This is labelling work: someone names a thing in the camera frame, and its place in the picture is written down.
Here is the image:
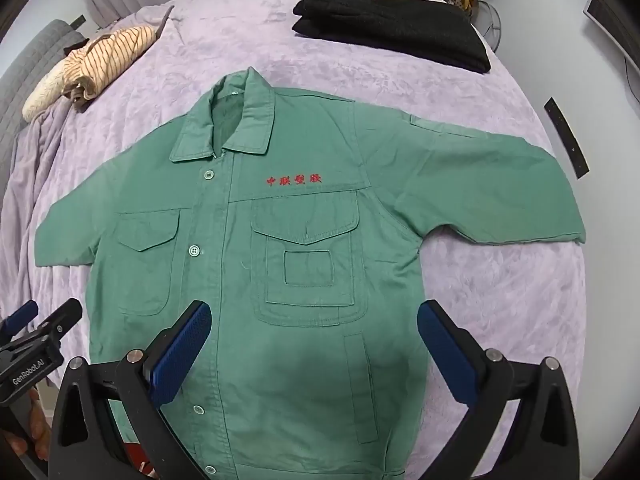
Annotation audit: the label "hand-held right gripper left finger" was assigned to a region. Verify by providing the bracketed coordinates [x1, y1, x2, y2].
[47, 300, 217, 480]

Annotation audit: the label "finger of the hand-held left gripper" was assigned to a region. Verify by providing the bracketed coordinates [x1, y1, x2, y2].
[35, 298, 84, 343]
[0, 300, 40, 343]

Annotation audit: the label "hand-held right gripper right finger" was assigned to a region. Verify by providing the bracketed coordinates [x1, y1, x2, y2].
[417, 299, 594, 480]

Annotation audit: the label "green work jacket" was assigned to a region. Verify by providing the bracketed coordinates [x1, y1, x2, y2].
[37, 67, 587, 480]

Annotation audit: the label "black folded clothes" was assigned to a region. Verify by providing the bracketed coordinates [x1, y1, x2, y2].
[291, 0, 492, 75]

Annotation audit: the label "person's left hand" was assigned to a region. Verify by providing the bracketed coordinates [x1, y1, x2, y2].
[0, 389, 52, 467]

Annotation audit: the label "grey quilted headboard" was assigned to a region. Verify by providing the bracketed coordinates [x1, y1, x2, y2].
[0, 19, 88, 181]

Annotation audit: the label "beige striped garment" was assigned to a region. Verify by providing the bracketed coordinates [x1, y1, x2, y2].
[22, 25, 158, 122]

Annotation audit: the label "purple fleece blanket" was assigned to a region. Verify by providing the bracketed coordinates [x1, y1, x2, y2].
[0, 0, 590, 480]

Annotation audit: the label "white standing fan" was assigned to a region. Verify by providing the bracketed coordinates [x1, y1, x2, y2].
[470, 0, 503, 55]

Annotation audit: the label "black wall strip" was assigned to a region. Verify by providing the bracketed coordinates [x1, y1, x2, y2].
[543, 96, 590, 181]

